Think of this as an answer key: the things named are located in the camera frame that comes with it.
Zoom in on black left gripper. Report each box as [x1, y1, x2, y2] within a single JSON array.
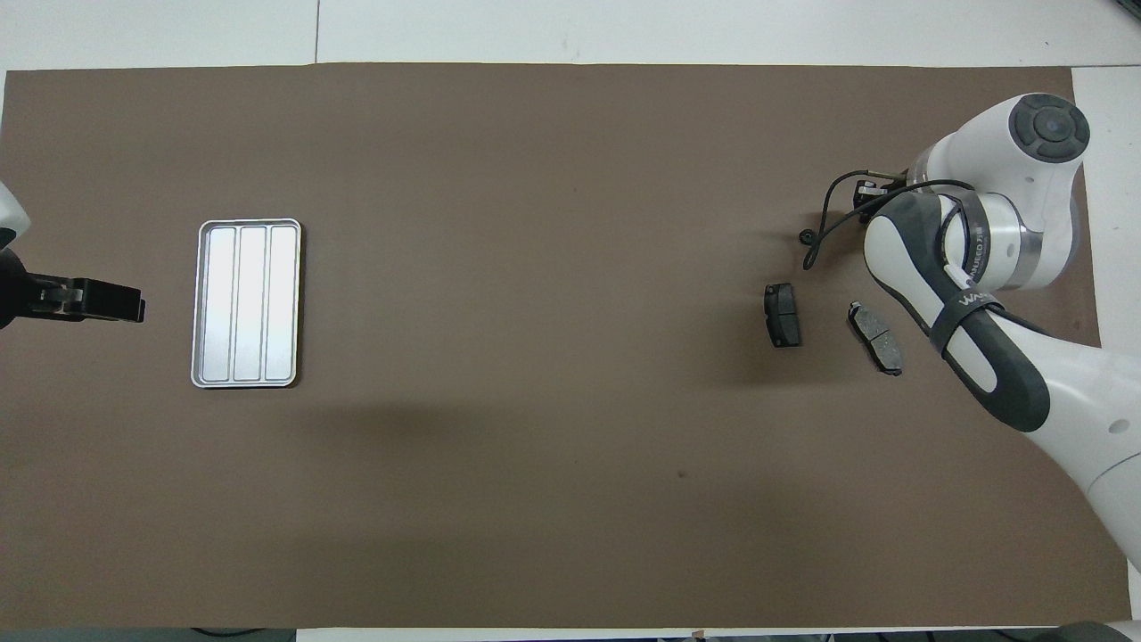
[[0, 250, 146, 331]]

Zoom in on silver metal tray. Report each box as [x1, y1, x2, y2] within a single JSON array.
[[190, 218, 303, 390]]

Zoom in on dark grey brake pad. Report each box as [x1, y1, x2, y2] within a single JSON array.
[[763, 283, 802, 350], [847, 300, 905, 377]]

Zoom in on brown table mat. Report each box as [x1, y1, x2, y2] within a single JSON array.
[[0, 62, 1133, 630]]

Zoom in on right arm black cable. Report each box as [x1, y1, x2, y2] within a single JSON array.
[[801, 168, 977, 271]]

